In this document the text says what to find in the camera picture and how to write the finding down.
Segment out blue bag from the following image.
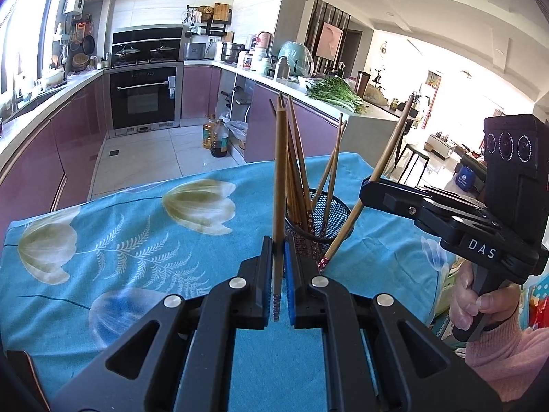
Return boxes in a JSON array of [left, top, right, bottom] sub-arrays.
[[455, 167, 477, 194]]

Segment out person's right forearm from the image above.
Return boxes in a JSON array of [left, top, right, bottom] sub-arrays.
[[465, 305, 549, 400]]

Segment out pink wall picture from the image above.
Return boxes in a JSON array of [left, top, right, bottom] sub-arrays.
[[316, 21, 344, 58]]

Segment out black wall rack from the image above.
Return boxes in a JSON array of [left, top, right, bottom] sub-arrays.
[[185, 5, 232, 37]]

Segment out white plastic bag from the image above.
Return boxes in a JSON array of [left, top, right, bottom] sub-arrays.
[[227, 120, 249, 149]]

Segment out blue floral blanket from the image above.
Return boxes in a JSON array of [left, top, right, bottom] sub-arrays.
[[0, 154, 457, 412]]

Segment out pink base cabinet run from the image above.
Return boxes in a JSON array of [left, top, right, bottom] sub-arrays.
[[182, 62, 419, 164], [0, 71, 108, 228]]

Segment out black mesh holder cup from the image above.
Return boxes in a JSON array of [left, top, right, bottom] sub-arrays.
[[285, 188, 356, 273]]

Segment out person's right hand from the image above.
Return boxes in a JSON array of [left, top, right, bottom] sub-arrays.
[[449, 261, 523, 332]]

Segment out dark oil bottle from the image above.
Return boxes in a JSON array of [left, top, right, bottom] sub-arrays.
[[210, 119, 230, 158]]

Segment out kitchen window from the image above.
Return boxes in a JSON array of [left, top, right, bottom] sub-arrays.
[[0, 0, 69, 108]]

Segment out red-ended bamboo chopstick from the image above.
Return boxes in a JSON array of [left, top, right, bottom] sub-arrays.
[[271, 107, 289, 322], [318, 93, 416, 272]]

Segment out steel sink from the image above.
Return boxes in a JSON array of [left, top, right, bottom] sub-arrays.
[[17, 88, 65, 108]]

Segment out black stool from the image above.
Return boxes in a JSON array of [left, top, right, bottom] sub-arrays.
[[397, 144, 432, 185]]

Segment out steel stockpot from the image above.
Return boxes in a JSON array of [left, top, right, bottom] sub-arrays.
[[220, 42, 245, 64]]

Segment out dark slatted partition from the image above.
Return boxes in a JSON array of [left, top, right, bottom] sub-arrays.
[[305, 0, 352, 73]]

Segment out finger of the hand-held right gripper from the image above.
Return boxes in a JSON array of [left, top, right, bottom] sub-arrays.
[[368, 178, 488, 216], [359, 180, 452, 235]]

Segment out green leafy vegetables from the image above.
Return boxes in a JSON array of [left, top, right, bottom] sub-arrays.
[[306, 76, 370, 114]]

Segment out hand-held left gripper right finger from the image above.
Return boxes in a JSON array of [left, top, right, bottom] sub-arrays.
[[284, 234, 502, 412]]

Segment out colourful printed bag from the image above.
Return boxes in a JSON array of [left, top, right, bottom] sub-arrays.
[[521, 275, 549, 335]]

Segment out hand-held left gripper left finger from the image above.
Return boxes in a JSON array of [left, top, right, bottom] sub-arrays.
[[51, 235, 275, 412]]

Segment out dark smartphone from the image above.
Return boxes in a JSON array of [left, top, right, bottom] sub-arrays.
[[3, 349, 48, 412]]

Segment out bunch of bamboo chopsticks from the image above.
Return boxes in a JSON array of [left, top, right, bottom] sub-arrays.
[[268, 92, 348, 241]]

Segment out black integrated stove oven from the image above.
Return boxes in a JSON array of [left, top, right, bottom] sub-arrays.
[[105, 26, 185, 136]]

